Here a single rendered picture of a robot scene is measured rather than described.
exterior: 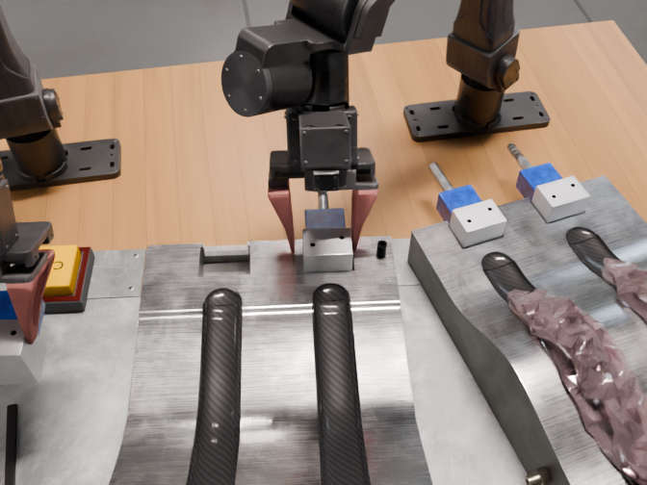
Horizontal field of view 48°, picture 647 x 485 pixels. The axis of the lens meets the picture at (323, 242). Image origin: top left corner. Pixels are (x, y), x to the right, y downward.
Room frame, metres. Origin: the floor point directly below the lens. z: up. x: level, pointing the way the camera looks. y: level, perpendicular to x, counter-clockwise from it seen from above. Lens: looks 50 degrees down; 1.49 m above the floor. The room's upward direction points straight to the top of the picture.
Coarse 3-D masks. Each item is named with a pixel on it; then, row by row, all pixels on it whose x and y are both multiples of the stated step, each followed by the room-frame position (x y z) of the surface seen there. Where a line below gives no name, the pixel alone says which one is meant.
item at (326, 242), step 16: (320, 192) 0.56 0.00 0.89; (320, 208) 0.54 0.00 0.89; (336, 208) 0.53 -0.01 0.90; (320, 224) 0.51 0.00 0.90; (336, 224) 0.51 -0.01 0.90; (304, 240) 0.47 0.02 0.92; (320, 240) 0.47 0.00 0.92; (336, 240) 0.47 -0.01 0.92; (304, 256) 0.45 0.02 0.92; (320, 256) 0.45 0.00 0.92; (336, 256) 0.46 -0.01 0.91
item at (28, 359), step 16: (0, 304) 0.37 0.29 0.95; (0, 320) 0.35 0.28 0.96; (16, 320) 0.35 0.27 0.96; (0, 336) 0.33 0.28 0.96; (16, 336) 0.33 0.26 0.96; (0, 352) 0.32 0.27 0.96; (16, 352) 0.32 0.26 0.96; (32, 352) 0.33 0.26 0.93; (0, 368) 0.32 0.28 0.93; (16, 368) 0.32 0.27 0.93; (32, 368) 0.32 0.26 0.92; (0, 384) 0.32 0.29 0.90
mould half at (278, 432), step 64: (192, 256) 0.47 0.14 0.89; (256, 256) 0.47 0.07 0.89; (192, 320) 0.40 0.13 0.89; (256, 320) 0.40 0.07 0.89; (384, 320) 0.40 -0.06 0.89; (192, 384) 0.33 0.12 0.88; (256, 384) 0.33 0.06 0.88; (384, 384) 0.33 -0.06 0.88; (128, 448) 0.26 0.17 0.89; (192, 448) 0.26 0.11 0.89; (256, 448) 0.26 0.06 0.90; (384, 448) 0.26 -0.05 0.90
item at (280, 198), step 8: (272, 184) 0.50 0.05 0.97; (280, 184) 0.50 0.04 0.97; (288, 184) 0.50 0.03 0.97; (272, 192) 0.48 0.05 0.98; (280, 192) 0.48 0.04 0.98; (288, 192) 0.48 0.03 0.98; (272, 200) 0.48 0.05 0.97; (280, 200) 0.48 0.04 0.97; (288, 200) 0.48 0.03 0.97; (280, 208) 0.48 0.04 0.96; (288, 208) 0.48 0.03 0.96; (280, 216) 0.48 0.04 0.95; (288, 216) 0.48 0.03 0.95; (288, 224) 0.47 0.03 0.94; (288, 232) 0.47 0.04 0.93; (288, 240) 0.47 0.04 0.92
